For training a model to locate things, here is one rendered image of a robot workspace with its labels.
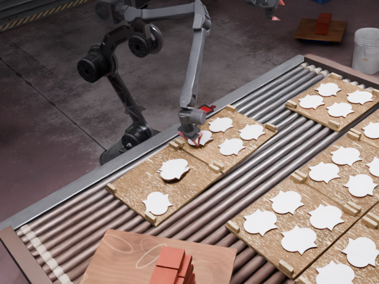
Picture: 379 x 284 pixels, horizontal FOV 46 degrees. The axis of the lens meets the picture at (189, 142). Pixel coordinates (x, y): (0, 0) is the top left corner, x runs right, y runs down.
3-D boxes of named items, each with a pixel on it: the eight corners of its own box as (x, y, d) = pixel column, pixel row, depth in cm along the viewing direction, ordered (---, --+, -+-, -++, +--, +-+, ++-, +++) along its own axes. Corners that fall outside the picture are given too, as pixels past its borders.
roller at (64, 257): (42, 271, 179) (39, 263, 176) (336, 80, 271) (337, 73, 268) (48, 279, 175) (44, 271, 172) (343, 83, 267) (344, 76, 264)
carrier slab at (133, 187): (105, 190, 206) (105, 187, 205) (170, 146, 227) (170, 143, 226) (156, 228, 185) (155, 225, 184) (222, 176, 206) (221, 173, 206)
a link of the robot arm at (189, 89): (202, 22, 219) (193, 13, 209) (213, 22, 216) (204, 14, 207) (186, 108, 217) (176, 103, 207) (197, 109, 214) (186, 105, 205)
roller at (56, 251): (37, 263, 182) (33, 256, 179) (329, 78, 274) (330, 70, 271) (42, 271, 179) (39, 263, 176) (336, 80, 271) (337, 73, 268)
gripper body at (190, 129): (192, 139, 213) (188, 128, 208) (177, 131, 219) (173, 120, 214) (201, 131, 216) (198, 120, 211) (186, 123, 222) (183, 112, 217)
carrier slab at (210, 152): (172, 145, 228) (172, 142, 227) (227, 109, 249) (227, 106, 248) (224, 175, 207) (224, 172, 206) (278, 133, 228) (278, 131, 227)
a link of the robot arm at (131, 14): (213, 4, 217) (205, -5, 208) (212, 31, 216) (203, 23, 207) (135, 14, 236) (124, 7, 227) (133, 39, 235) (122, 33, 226)
